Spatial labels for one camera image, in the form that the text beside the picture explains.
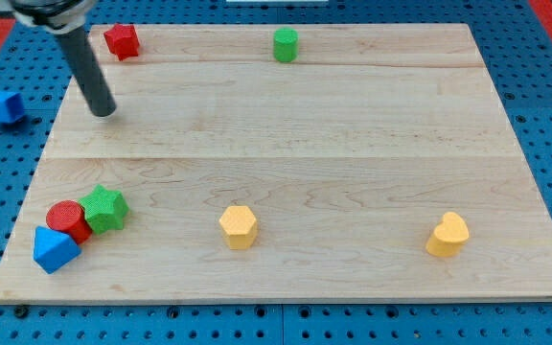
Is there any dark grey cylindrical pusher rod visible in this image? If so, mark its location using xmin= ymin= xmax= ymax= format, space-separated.
xmin=55 ymin=27 xmax=117 ymax=117

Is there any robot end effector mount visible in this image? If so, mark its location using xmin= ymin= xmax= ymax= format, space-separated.
xmin=9 ymin=0 xmax=98 ymax=34

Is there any red star block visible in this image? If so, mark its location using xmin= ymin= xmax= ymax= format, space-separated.
xmin=103 ymin=24 xmax=140 ymax=60

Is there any green star block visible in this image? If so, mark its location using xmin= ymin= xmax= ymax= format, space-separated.
xmin=78 ymin=184 xmax=129 ymax=235

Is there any blue cube block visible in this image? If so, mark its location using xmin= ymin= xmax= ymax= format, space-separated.
xmin=0 ymin=91 xmax=25 ymax=124

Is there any red cylinder block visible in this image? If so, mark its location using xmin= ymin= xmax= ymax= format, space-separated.
xmin=46 ymin=200 xmax=93 ymax=244

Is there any wooden board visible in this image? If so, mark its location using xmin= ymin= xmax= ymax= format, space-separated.
xmin=0 ymin=24 xmax=552 ymax=306

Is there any blue triangle block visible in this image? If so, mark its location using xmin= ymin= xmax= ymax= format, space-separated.
xmin=33 ymin=226 xmax=81 ymax=274

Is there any green cylinder block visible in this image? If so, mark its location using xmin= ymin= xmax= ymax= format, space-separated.
xmin=272 ymin=27 xmax=299 ymax=63

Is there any yellow hexagon block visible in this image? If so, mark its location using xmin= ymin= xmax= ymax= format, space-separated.
xmin=218 ymin=206 xmax=258 ymax=250

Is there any yellow heart block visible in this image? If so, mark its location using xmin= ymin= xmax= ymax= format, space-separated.
xmin=425 ymin=212 xmax=470 ymax=258

